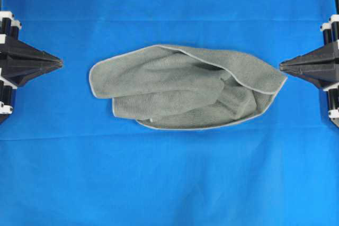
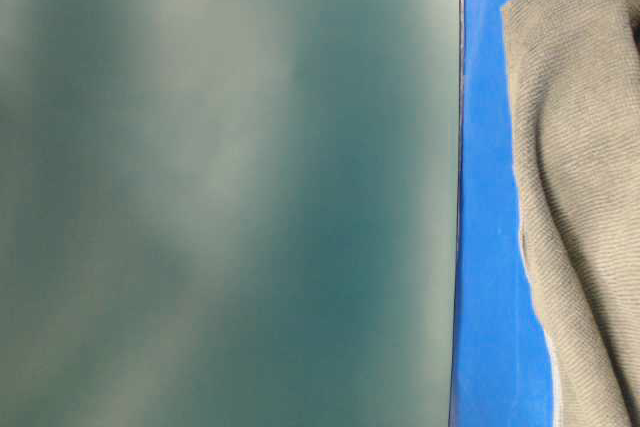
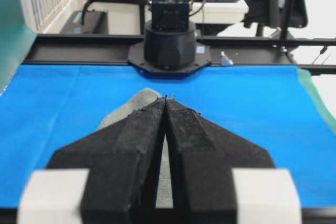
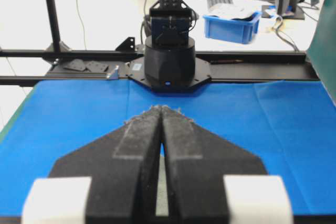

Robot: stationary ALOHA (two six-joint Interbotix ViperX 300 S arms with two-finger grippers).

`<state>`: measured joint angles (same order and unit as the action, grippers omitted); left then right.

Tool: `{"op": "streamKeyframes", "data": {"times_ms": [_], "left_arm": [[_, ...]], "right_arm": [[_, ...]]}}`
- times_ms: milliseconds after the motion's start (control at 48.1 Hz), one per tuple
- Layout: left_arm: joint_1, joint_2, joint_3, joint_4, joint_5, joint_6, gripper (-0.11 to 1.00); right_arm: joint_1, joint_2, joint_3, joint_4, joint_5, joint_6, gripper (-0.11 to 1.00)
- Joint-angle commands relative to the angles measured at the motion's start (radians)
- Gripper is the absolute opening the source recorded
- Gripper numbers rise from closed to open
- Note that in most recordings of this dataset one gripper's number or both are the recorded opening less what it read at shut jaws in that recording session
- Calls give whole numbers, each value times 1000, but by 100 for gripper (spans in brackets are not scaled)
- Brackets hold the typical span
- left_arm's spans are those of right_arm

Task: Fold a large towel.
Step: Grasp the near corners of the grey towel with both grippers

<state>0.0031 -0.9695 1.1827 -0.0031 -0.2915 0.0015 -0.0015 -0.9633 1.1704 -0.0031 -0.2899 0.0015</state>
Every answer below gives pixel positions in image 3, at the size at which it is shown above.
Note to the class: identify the grey-green terry towel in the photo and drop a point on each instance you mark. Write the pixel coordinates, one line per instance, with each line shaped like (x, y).
(141, 99)

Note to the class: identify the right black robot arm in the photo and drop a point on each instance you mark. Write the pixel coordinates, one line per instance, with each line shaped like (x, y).
(171, 28)

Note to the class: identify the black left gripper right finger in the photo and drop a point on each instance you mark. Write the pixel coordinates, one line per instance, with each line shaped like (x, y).
(220, 177)

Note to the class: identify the black aluminium rail frame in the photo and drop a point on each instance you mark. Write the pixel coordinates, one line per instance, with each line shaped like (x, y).
(108, 50)

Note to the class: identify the black office chair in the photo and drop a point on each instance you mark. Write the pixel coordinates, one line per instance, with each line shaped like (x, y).
(273, 1)

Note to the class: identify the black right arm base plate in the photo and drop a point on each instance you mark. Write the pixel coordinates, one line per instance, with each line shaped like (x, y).
(169, 61)

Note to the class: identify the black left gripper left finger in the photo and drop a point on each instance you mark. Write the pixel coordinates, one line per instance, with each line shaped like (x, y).
(100, 178)

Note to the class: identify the black case on floor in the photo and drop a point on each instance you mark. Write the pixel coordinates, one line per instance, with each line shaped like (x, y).
(95, 23)

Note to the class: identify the blue table cloth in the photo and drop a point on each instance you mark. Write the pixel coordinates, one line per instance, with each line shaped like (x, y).
(279, 108)

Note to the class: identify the green backdrop sheet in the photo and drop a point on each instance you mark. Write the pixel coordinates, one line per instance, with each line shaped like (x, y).
(16, 40)

